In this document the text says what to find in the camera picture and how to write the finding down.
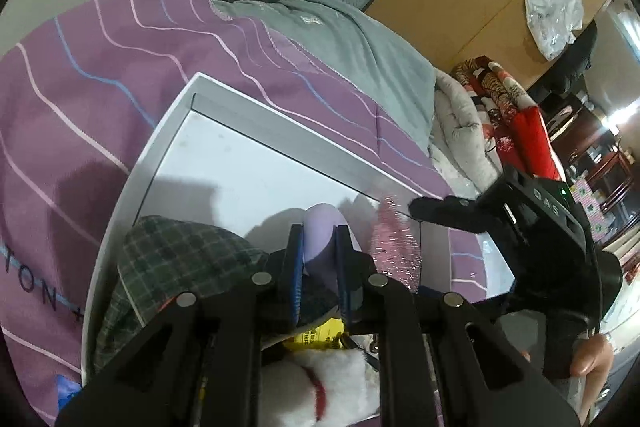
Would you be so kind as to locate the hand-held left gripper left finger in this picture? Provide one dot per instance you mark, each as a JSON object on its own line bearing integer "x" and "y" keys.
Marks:
{"x": 296, "y": 267}

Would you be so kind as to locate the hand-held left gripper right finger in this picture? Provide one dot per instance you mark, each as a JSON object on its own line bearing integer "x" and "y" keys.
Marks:
{"x": 344, "y": 267}

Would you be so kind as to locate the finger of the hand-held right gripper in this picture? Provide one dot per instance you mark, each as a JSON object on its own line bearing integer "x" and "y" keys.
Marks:
{"x": 440, "y": 209}

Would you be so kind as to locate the lavender soft toy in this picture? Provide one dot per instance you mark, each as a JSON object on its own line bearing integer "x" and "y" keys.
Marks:
{"x": 322, "y": 237}

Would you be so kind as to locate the beige plaid pink-fringed pouch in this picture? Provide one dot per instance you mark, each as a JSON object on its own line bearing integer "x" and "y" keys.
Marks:
{"x": 395, "y": 247}

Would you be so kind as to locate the yellow tissue pack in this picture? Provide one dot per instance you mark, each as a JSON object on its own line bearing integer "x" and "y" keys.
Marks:
{"x": 312, "y": 337}

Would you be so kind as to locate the green plaid pouch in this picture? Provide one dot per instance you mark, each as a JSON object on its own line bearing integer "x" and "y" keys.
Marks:
{"x": 180, "y": 252}

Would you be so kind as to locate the panda plush toy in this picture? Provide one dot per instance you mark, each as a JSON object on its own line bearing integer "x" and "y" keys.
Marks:
{"x": 300, "y": 387}

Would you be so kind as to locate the white cardboard box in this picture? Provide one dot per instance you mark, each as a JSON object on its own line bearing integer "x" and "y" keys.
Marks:
{"x": 225, "y": 167}

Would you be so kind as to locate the person's right hand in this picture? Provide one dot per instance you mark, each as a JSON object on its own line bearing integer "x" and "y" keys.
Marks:
{"x": 592, "y": 354}

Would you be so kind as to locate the colourful patterned box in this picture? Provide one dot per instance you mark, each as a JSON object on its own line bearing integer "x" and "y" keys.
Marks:
{"x": 595, "y": 212}

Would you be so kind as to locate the white quilt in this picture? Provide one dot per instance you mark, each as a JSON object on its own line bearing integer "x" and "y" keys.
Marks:
{"x": 460, "y": 127}

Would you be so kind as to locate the wooden chair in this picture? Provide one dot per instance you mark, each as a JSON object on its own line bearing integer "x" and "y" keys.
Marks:
{"x": 607, "y": 167}

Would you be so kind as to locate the red floral quilt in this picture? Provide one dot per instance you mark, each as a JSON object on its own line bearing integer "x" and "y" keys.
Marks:
{"x": 492, "y": 82}

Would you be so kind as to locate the grey blanket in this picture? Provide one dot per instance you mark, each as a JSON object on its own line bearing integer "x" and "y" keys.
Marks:
{"x": 360, "y": 47}

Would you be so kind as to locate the black hanging garment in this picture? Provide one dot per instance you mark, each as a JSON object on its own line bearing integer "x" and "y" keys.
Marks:
{"x": 575, "y": 62}

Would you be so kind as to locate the clear plastic bag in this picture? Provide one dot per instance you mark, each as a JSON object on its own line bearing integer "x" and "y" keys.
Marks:
{"x": 552, "y": 17}

